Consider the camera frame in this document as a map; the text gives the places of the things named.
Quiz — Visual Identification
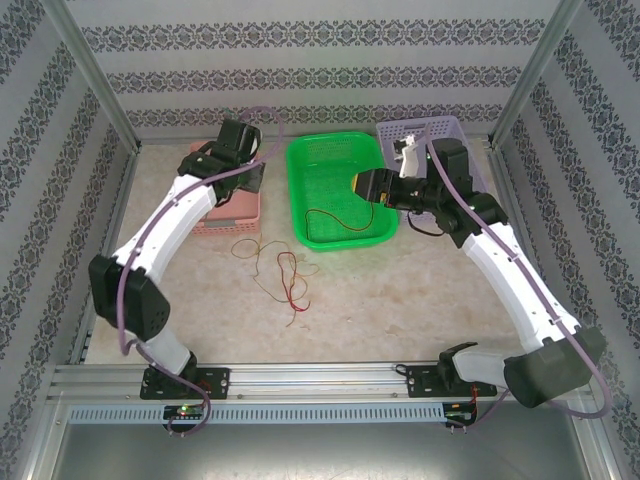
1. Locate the pink plastic basket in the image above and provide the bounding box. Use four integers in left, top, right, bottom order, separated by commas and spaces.
188, 141, 263, 237

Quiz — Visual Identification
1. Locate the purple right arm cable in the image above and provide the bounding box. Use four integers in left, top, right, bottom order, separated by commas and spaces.
423, 122, 614, 431

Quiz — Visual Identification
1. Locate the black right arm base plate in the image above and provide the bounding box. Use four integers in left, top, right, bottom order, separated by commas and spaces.
404, 364, 500, 400

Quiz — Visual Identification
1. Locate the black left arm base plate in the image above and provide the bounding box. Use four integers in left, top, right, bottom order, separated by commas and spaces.
139, 367, 232, 401

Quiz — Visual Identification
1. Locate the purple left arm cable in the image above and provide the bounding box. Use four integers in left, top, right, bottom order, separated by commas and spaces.
118, 106, 286, 437

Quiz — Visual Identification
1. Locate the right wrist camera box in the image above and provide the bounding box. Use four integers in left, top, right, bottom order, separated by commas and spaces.
392, 133, 427, 179

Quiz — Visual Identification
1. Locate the green plastic basket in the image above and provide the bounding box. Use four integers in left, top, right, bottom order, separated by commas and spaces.
285, 130, 401, 253

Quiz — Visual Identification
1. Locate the grey sheet metal panel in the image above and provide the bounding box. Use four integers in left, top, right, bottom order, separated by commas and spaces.
29, 399, 616, 480

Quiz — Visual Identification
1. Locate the aluminium table edge rail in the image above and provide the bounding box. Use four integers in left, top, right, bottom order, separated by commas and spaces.
67, 147, 145, 366
489, 145, 572, 359

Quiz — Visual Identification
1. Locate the aluminium mounting rail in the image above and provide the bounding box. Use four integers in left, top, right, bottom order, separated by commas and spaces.
48, 363, 586, 401

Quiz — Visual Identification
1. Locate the purple plastic basket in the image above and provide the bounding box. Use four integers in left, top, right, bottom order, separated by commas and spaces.
375, 115, 492, 225

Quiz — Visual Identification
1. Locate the grey slotted cable duct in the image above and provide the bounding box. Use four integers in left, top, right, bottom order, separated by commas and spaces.
67, 402, 446, 425

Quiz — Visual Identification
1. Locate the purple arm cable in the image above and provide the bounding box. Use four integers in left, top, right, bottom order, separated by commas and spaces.
423, 122, 614, 431
118, 106, 286, 437

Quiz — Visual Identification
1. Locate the aluminium frame post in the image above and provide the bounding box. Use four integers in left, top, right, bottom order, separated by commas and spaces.
42, 0, 142, 154
491, 0, 587, 150

